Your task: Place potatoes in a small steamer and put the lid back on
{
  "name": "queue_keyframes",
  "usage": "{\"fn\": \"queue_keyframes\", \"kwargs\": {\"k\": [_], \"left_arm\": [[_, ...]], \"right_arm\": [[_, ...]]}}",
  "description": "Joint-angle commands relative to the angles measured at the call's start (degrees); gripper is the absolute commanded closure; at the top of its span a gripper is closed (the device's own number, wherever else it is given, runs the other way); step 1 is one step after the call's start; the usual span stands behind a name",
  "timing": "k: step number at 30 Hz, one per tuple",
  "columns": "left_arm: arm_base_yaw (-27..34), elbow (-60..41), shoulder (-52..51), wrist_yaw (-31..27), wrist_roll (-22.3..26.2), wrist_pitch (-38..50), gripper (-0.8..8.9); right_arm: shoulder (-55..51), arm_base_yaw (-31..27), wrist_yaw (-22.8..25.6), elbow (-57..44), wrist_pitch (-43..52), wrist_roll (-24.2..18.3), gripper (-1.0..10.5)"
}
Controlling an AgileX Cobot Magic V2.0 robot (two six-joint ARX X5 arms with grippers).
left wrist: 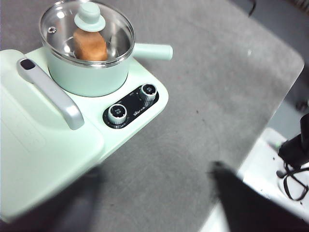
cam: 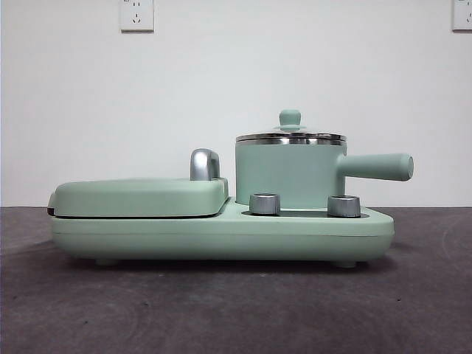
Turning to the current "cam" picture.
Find glass lid with green knob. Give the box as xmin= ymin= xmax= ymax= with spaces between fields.
xmin=235 ymin=108 xmax=347 ymax=143

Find silver control knob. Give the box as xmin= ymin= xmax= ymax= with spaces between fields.
xmin=249 ymin=192 xmax=280 ymax=215
xmin=327 ymin=195 xmax=361 ymax=218

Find mint green breakfast machine base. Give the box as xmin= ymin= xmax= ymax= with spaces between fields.
xmin=49 ymin=197 xmax=395 ymax=267

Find mint green grill cover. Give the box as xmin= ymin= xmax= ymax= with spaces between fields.
xmin=47 ymin=176 xmax=229 ymax=218

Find chrome grill cover handle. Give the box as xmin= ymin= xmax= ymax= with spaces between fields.
xmin=189 ymin=147 xmax=222 ymax=181

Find mint green pot with handle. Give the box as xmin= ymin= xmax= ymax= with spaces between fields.
xmin=234 ymin=139 xmax=414 ymax=207

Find white wall socket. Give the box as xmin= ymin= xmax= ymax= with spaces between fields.
xmin=451 ymin=0 xmax=472 ymax=32
xmin=118 ymin=0 xmax=155 ymax=33

